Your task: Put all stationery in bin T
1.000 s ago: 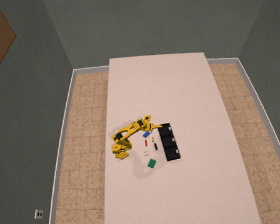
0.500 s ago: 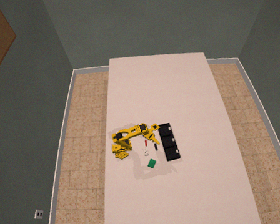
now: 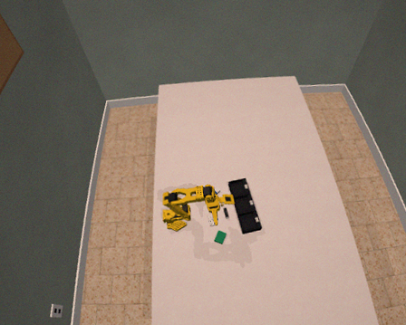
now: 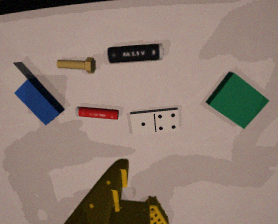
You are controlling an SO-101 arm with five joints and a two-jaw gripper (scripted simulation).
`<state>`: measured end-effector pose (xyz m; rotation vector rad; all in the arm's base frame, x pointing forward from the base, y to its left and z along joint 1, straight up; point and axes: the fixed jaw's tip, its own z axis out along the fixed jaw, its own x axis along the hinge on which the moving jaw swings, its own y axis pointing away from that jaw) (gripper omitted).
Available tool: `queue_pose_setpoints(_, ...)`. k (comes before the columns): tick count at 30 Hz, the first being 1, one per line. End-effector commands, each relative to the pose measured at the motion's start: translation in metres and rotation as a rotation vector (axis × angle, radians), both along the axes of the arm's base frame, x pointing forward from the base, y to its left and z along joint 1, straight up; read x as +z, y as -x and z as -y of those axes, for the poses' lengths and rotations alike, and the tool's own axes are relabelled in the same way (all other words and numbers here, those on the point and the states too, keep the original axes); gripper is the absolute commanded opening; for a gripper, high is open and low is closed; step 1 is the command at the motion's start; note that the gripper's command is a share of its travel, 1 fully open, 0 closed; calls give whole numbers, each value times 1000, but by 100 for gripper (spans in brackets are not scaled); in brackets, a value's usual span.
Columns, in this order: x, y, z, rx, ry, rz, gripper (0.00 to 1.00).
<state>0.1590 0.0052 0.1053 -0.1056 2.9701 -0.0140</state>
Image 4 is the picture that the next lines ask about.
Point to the green block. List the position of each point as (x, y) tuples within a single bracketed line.
[(237, 100)]

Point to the red battery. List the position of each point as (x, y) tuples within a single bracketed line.
[(97, 113)]

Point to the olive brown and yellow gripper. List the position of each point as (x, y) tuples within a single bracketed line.
[(101, 202)]

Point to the black aa battery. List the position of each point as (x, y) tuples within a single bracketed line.
[(135, 53)]

